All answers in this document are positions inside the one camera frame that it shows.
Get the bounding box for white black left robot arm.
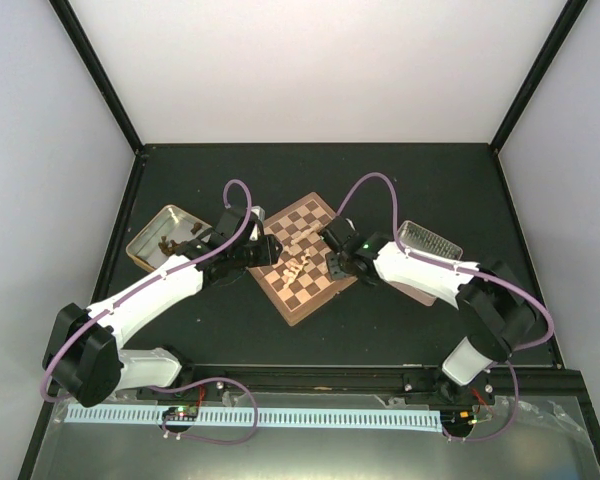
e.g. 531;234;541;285
43;206;282;408

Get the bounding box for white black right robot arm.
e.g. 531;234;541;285
319;216;539;403

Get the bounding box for wooden chess board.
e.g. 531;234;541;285
250;192;357;326

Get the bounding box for dark chess pieces pile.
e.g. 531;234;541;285
158;222;202;256

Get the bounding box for left controller circuit board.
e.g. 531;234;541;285
162;406;198;422

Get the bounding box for controller circuit board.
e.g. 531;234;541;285
440;408;494;426
162;406;198;422

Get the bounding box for right controller circuit board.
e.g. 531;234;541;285
440;408;494;426

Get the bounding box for light wooden knight piece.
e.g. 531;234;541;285
282;265;304;288

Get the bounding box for light wooden bishop piece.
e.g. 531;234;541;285
289;249;311;268

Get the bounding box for light wooden king piece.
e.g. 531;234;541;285
289;222;323;246

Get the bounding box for pink patterned plastic basket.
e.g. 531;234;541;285
391;220;463;307

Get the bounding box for yellow bear tin box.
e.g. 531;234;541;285
125;205;211;272

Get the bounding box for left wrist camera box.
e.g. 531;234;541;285
250;206;265;240

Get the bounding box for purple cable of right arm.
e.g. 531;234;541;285
335;173;555;444

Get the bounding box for white slotted cable duct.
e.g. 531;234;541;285
64;404;442;433

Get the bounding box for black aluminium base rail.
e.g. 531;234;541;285
134;362;496;401

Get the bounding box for black frame post right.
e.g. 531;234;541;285
490;0;588;154

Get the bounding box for black frame post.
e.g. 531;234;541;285
490;0;588;154
49;0;144;154

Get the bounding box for black frame post left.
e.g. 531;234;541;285
49;0;144;154

